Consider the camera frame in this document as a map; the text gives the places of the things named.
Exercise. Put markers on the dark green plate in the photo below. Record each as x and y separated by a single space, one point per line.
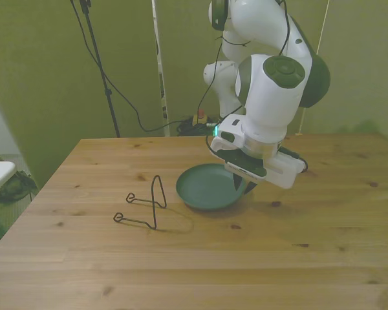
207 187

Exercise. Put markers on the red emergency stop button box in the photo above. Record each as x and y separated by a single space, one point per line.
200 117

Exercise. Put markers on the dark green bag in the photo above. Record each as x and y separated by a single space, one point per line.
14 189

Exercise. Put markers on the thin white slanted strip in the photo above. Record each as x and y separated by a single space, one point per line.
323 29

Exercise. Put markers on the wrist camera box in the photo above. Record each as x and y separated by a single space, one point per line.
242 163

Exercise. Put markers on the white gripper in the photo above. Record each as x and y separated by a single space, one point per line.
284 172

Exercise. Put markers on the white divider joint strip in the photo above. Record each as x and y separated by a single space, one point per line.
161 48

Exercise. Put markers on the black camera tripod pole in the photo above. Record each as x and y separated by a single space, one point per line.
110 93

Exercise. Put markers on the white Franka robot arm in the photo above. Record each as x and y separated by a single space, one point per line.
268 106

